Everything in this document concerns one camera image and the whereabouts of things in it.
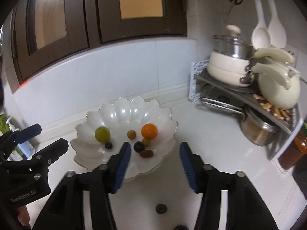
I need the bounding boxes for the dark plum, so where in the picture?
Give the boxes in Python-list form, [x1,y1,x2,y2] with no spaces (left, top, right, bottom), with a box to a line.
[173,225,189,230]
[133,141,145,153]

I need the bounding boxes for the green apple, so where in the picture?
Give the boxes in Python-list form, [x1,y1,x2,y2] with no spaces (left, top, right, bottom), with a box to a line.
[94,126,111,143]

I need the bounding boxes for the small yellow-brown fruit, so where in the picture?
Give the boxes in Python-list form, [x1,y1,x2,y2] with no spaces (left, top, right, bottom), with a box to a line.
[142,138,151,147]
[127,130,136,140]

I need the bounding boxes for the orange tangerine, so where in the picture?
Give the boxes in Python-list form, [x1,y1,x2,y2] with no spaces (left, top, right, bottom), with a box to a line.
[141,124,158,140]

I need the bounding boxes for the person's left hand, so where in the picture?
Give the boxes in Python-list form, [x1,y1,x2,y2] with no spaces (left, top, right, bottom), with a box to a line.
[17,206,30,226]

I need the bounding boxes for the green dish soap bottle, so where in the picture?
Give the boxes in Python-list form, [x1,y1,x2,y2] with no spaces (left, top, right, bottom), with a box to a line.
[0,114,17,162]

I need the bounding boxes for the white pump lotion bottle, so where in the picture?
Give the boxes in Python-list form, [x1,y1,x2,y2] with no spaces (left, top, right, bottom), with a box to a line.
[6,116,35,160]

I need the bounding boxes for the blueberry left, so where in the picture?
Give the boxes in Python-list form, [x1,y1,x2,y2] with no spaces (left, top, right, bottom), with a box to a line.
[105,142,113,149]

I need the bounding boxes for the blueberry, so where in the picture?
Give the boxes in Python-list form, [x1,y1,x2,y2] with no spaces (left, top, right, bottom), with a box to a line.
[105,142,113,149]
[155,204,168,214]

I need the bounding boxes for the glass jar of red sauce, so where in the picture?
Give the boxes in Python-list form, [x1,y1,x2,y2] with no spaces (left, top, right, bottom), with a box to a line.
[278,121,306,170]

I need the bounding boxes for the stainless steel pot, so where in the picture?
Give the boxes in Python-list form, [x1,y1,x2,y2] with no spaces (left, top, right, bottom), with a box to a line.
[240,105,279,146]

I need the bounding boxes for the blueberry right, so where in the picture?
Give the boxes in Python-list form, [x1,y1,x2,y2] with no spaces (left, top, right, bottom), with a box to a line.
[155,204,168,214]

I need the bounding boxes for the grey corner shelf rack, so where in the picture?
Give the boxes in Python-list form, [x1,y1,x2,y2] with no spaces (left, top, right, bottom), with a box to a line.
[188,60,304,160]

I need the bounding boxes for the white scalloped fruit bowl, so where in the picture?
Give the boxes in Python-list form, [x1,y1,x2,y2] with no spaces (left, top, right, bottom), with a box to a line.
[70,97,178,180]

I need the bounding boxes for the steel pan lid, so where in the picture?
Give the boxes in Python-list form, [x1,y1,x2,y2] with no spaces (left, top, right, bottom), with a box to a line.
[199,85,245,118]

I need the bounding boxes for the cream ceramic kettle pot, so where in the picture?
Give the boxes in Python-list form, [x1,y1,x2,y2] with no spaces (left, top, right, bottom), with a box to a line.
[251,47,301,110]

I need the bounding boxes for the cream pot with glass lid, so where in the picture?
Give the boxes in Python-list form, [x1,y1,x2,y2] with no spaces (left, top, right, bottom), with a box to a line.
[207,24,254,87]

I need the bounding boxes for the white rice spoon left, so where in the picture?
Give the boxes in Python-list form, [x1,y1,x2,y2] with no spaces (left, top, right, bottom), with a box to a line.
[251,0,271,50]

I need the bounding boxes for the white rice spoon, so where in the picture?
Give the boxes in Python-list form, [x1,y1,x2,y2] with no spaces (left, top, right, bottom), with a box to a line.
[251,0,271,50]
[267,0,287,49]

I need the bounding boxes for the white rice spoon right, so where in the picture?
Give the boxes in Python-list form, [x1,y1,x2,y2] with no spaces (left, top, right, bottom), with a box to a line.
[267,0,287,49]

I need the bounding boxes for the black scissors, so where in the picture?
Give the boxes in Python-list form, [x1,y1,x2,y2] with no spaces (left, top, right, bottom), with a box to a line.
[223,0,243,23]

